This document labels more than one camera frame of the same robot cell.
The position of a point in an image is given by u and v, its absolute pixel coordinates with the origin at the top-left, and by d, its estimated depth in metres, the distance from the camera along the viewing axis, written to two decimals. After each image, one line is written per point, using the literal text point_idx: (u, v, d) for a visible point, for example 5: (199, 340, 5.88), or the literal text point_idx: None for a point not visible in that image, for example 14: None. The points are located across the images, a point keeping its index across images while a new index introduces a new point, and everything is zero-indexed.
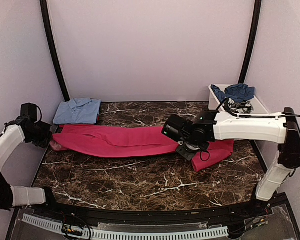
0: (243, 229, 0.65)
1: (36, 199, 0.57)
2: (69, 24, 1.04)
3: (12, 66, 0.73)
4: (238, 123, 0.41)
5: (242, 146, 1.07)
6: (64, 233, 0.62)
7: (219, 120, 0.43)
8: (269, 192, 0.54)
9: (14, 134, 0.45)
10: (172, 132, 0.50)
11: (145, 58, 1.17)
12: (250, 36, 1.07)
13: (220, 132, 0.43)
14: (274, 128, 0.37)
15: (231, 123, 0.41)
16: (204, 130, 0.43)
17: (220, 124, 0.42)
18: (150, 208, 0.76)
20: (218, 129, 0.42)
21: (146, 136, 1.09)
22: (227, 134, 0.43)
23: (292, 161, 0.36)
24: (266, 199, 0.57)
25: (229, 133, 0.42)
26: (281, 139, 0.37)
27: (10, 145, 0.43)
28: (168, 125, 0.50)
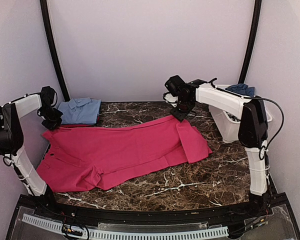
0: (243, 229, 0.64)
1: (34, 186, 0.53)
2: (69, 24, 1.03)
3: (11, 66, 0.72)
4: (214, 93, 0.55)
5: (242, 146, 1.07)
6: (63, 233, 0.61)
7: (204, 89, 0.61)
8: (258, 184, 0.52)
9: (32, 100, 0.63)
10: (170, 87, 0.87)
11: (144, 58, 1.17)
12: (250, 36, 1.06)
13: (200, 96, 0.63)
14: (233, 103, 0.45)
15: (210, 92, 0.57)
16: (189, 90, 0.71)
17: (202, 90, 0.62)
18: (149, 208, 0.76)
20: (200, 94, 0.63)
21: (134, 160, 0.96)
22: (206, 99, 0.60)
23: (246, 137, 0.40)
24: (262, 193, 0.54)
25: (209, 99, 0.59)
26: (238, 114, 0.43)
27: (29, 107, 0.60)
28: (171, 81, 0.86)
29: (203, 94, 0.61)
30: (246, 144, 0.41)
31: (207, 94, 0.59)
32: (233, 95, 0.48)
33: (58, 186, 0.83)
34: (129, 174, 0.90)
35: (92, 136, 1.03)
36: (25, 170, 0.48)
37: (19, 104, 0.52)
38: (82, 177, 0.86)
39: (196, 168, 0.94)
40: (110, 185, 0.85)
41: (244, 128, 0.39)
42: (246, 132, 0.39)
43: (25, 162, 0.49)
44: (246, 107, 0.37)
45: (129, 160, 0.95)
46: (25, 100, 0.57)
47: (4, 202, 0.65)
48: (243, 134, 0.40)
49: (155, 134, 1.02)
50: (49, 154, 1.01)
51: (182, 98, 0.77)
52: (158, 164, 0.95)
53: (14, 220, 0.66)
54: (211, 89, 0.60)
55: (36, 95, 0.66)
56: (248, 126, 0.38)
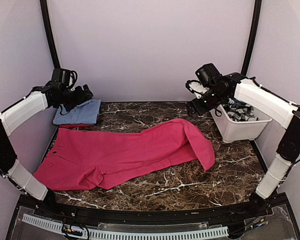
0: (243, 229, 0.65)
1: (32, 193, 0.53)
2: (69, 24, 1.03)
3: (10, 66, 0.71)
4: (256, 92, 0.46)
5: (242, 146, 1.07)
6: (63, 233, 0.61)
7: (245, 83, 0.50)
8: (268, 188, 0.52)
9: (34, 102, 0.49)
10: (202, 77, 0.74)
11: (145, 58, 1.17)
12: (250, 36, 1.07)
13: (240, 91, 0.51)
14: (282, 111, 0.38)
15: (251, 89, 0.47)
16: (228, 84, 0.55)
17: (242, 85, 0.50)
18: (149, 208, 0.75)
20: (239, 88, 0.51)
21: (136, 160, 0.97)
22: (245, 97, 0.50)
23: (288, 149, 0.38)
24: (265, 197, 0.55)
25: (246, 96, 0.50)
26: (285, 123, 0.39)
27: (30, 111, 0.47)
28: (203, 71, 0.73)
29: (240, 90, 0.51)
30: (286, 155, 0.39)
31: (244, 91, 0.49)
32: (281, 98, 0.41)
33: (61, 185, 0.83)
34: (130, 173, 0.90)
35: (98, 138, 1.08)
36: (20, 182, 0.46)
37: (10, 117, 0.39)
38: (85, 176, 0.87)
39: (196, 168, 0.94)
40: (111, 185, 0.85)
41: (287, 138, 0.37)
42: (288, 143, 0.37)
43: (23, 173, 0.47)
44: (294, 117, 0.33)
45: (132, 159, 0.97)
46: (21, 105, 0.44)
47: (4, 202, 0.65)
48: (284, 145, 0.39)
49: (161, 139, 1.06)
50: (51, 152, 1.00)
51: (217, 93, 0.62)
52: (158, 163, 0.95)
53: (14, 220, 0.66)
54: (250, 84, 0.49)
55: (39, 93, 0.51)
56: (293, 138, 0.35)
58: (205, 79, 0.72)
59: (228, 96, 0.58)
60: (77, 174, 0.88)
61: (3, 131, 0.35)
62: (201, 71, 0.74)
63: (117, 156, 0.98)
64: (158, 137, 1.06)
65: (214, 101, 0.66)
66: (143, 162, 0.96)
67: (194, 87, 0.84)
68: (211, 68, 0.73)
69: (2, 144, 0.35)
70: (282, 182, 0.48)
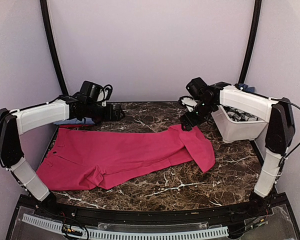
0: (243, 229, 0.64)
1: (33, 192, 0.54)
2: (69, 24, 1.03)
3: (11, 66, 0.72)
4: (238, 94, 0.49)
5: (242, 146, 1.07)
6: (64, 233, 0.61)
7: (226, 89, 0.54)
8: (265, 186, 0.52)
9: (57, 110, 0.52)
10: (192, 90, 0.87)
11: (145, 58, 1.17)
12: (250, 36, 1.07)
13: (224, 98, 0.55)
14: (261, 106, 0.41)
15: (233, 93, 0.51)
16: (213, 92, 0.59)
17: (225, 91, 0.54)
18: (150, 208, 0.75)
20: (222, 95, 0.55)
21: (136, 160, 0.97)
22: (230, 102, 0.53)
23: (275, 142, 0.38)
24: (264, 195, 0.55)
25: (230, 101, 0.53)
26: (267, 118, 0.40)
27: (50, 117, 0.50)
28: (193, 84, 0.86)
29: (224, 96, 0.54)
30: (273, 148, 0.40)
31: (228, 95, 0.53)
32: (260, 96, 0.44)
33: (61, 185, 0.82)
34: (130, 174, 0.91)
35: (98, 139, 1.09)
36: (22, 179, 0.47)
37: (26, 117, 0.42)
38: (84, 176, 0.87)
39: (196, 168, 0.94)
40: (111, 185, 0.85)
41: (272, 132, 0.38)
42: (274, 136, 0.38)
43: (27, 171, 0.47)
44: (274, 107, 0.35)
45: (132, 159, 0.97)
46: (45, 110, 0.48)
47: (3, 202, 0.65)
48: (270, 139, 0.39)
49: (161, 141, 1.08)
50: (51, 152, 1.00)
51: (205, 102, 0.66)
52: (159, 164, 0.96)
53: (13, 220, 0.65)
54: (231, 89, 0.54)
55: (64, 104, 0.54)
56: (277, 130, 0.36)
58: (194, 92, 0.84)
59: (215, 102, 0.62)
60: (77, 174, 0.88)
61: (15, 129, 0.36)
62: (190, 85, 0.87)
63: (116, 156, 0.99)
64: (159, 139, 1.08)
65: (205, 110, 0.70)
66: (143, 163, 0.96)
67: (187, 102, 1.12)
68: (198, 81, 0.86)
69: (10, 141, 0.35)
70: (278, 177, 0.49)
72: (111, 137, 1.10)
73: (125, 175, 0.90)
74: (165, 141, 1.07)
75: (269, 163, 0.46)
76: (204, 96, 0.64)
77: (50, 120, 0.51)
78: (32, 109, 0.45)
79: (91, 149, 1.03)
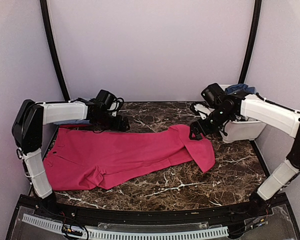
0: (243, 229, 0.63)
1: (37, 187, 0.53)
2: (69, 24, 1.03)
3: (11, 66, 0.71)
4: (260, 105, 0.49)
5: (242, 146, 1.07)
6: (63, 233, 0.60)
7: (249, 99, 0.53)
8: (271, 190, 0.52)
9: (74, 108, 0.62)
10: (208, 96, 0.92)
11: (145, 58, 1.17)
12: (250, 36, 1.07)
13: (246, 108, 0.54)
14: (286, 119, 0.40)
15: (256, 103, 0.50)
16: (233, 102, 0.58)
17: (247, 101, 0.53)
18: (150, 208, 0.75)
20: (243, 104, 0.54)
21: (136, 160, 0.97)
22: (251, 112, 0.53)
23: None
24: (266, 198, 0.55)
25: (252, 111, 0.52)
26: (292, 132, 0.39)
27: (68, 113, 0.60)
28: (209, 90, 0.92)
29: (246, 105, 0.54)
30: (298, 164, 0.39)
31: (249, 105, 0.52)
32: (285, 108, 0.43)
33: (61, 185, 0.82)
34: (130, 173, 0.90)
35: (97, 139, 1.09)
36: (32, 171, 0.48)
37: (53, 109, 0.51)
38: (85, 176, 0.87)
39: (196, 168, 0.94)
40: (112, 185, 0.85)
41: (297, 147, 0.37)
42: (299, 152, 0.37)
43: (38, 164, 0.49)
44: None
45: (131, 159, 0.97)
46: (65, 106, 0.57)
47: (3, 202, 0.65)
48: (295, 154, 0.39)
49: (161, 141, 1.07)
50: (51, 152, 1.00)
51: (224, 111, 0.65)
52: (159, 164, 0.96)
53: (14, 220, 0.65)
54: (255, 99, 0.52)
55: (82, 105, 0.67)
56: None
58: (209, 98, 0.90)
59: (235, 112, 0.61)
60: (78, 174, 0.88)
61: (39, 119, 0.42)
62: (207, 91, 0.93)
63: (116, 156, 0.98)
64: (159, 139, 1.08)
65: (222, 118, 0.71)
66: (143, 162, 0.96)
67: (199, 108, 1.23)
68: (215, 88, 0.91)
69: (32, 128, 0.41)
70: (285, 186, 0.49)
72: (111, 137, 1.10)
73: (125, 174, 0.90)
74: (165, 141, 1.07)
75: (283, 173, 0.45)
76: (222, 105, 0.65)
77: (69, 116, 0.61)
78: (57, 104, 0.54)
79: (91, 149, 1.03)
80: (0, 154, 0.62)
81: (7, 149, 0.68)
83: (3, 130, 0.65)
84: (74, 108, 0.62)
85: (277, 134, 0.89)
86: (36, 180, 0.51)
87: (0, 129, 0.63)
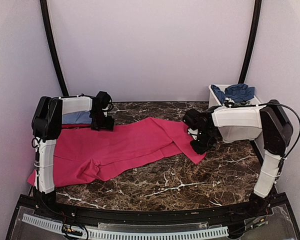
0: (243, 229, 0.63)
1: (46, 178, 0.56)
2: (69, 24, 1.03)
3: (11, 66, 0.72)
4: (227, 111, 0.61)
5: (242, 146, 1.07)
6: (63, 233, 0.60)
7: (216, 111, 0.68)
8: (265, 186, 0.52)
9: (83, 101, 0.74)
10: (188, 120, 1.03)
11: (145, 58, 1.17)
12: (250, 36, 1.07)
13: (217, 119, 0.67)
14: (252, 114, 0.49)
15: (223, 112, 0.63)
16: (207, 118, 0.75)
17: (216, 113, 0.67)
18: (150, 208, 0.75)
20: (215, 117, 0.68)
21: (130, 153, 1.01)
22: (222, 121, 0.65)
23: (273, 143, 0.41)
24: (264, 195, 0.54)
25: (223, 119, 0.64)
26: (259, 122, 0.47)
27: (78, 106, 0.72)
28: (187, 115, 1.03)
29: (216, 116, 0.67)
30: (275, 150, 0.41)
31: (219, 114, 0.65)
32: (247, 107, 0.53)
33: (59, 181, 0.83)
34: (126, 166, 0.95)
35: (90, 134, 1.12)
36: (43, 160, 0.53)
37: (67, 102, 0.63)
38: (81, 170, 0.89)
39: (196, 168, 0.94)
40: (109, 177, 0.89)
41: (268, 134, 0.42)
42: (271, 138, 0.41)
43: (50, 155, 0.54)
44: (263, 110, 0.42)
45: (125, 152, 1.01)
46: (75, 100, 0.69)
47: (4, 202, 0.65)
48: (269, 142, 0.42)
49: (151, 135, 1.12)
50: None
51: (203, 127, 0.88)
52: (152, 157, 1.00)
53: (13, 220, 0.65)
54: (222, 108, 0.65)
55: (88, 98, 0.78)
56: (271, 130, 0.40)
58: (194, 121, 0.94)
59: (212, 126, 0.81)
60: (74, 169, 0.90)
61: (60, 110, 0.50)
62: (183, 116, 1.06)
63: (110, 149, 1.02)
64: (149, 133, 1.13)
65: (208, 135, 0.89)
66: (137, 155, 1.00)
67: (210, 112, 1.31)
68: (192, 111, 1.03)
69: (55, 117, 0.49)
70: (278, 178, 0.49)
72: (101, 132, 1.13)
73: (120, 167, 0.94)
74: (156, 135, 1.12)
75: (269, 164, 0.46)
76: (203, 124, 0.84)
77: (79, 108, 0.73)
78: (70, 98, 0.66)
79: (85, 144, 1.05)
80: (0, 154, 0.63)
81: (8, 149, 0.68)
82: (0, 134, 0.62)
83: (3, 130, 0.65)
84: (83, 101, 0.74)
85: None
86: (46, 170, 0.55)
87: None
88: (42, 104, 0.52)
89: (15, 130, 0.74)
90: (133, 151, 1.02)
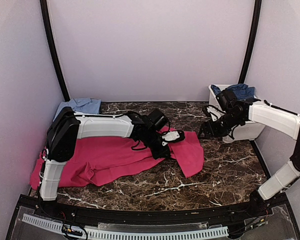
0: (243, 229, 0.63)
1: (48, 189, 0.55)
2: (69, 24, 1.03)
3: (12, 67, 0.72)
4: (265, 108, 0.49)
5: (242, 146, 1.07)
6: (64, 233, 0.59)
7: (255, 103, 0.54)
8: (270, 190, 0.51)
9: (117, 126, 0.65)
10: (221, 102, 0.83)
11: (145, 57, 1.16)
12: (250, 37, 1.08)
13: (253, 113, 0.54)
14: (289, 122, 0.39)
15: (262, 108, 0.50)
16: (242, 108, 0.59)
17: (254, 106, 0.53)
18: (150, 208, 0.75)
20: (251, 110, 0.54)
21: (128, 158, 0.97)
22: (258, 118, 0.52)
23: None
24: (266, 198, 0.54)
25: (258, 116, 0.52)
26: (295, 135, 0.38)
27: (109, 130, 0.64)
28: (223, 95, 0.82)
29: (253, 110, 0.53)
30: None
31: (256, 110, 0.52)
32: (288, 111, 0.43)
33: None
34: (121, 171, 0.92)
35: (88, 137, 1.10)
36: (47, 175, 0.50)
37: (93, 124, 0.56)
38: (76, 173, 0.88)
39: None
40: (103, 182, 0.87)
41: None
42: None
43: (55, 172, 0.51)
44: None
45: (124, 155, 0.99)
46: (105, 122, 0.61)
47: (4, 203, 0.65)
48: (298, 157, 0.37)
49: None
50: None
51: (233, 115, 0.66)
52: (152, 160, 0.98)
53: (14, 220, 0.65)
54: (261, 104, 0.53)
55: (128, 124, 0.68)
56: None
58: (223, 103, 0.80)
59: (244, 117, 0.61)
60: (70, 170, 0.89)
61: (72, 133, 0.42)
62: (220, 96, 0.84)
63: (108, 154, 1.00)
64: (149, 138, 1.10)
65: (231, 122, 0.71)
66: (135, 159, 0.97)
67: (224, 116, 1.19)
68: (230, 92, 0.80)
69: (63, 141, 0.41)
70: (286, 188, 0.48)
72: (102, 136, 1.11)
73: (114, 172, 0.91)
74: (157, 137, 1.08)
75: (283, 173, 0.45)
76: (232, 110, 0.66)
77: (109, 131, 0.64)
78: (99, 119, 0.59)
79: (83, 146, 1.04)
80: (1, 154, 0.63)
81: (8, 150, 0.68)
82: (0, 133, 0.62)
83: (3, 130, 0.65)
84: (118, 125, 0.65)
85: (277, 134, 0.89)
86: (49, 183, 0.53)
87: None
88: (61, 116, 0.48)
89: (15, 130, 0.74)
90: (132, 155, 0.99)
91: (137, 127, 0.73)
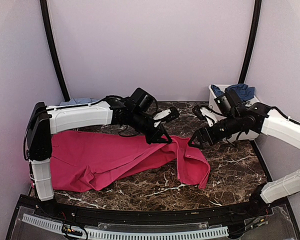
0: (243, 229, 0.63)
1: (43, 190, 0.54)
2: (69, 24, 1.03)
3: (11, 66, 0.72)
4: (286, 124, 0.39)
5: (242, 146, 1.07)
6: (64, 233, 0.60)
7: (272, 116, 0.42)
8: (275, 194, 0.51)
9: (93, 115, 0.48)
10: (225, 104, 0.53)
11: (145, 57, 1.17)
12: (250, 37, 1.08)
13: (267, 128, 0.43)
14: None
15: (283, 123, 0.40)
16: (254, 118, 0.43)
17: (271, 119, 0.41)
18: (149, 208, 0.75)
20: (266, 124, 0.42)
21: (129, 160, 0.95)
22: (272, 132, 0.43)
23: None
24: (269, 202, 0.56)
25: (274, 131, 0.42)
26: None
27: (86, 120, 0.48)
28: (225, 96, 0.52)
29: (268, 125, 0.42)
30: None
31: (273, 125, 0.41)
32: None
33: (54, 184, 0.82)
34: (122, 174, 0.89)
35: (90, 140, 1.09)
36: (36, 175, 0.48)
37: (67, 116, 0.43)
38: (76, 177, 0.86)
39: None
40: (103, 186, 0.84)
41: None
42: None
43: (44, 172, 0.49)
44: None
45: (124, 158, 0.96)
46: (78, 109, 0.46)
47: (3, 203, 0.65)
48: None
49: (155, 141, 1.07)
50: None
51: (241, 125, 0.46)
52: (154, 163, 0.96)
53: (14, 220, 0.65)
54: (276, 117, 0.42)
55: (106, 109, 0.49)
56: None
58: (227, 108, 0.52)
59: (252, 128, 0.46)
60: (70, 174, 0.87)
61: (47, 130, 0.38)
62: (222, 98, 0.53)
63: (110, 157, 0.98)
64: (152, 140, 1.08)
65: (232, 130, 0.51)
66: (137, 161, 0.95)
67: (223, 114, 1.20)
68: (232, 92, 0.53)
69: (39, 139, 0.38)
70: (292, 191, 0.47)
72: (105, 140, 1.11)
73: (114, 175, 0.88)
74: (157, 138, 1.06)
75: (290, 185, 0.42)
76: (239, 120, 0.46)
77: (87, 121, 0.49)
78: (72, 109, 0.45)
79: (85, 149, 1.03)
80: (0, 154, 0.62)
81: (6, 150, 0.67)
82: None
83: (3, 130, 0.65)
84: (95, 113, 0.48)
85: None
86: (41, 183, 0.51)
87: None
88: (35, 111, 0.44)
89: (14, 130, 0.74)
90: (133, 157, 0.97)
91: (118, 112, 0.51)
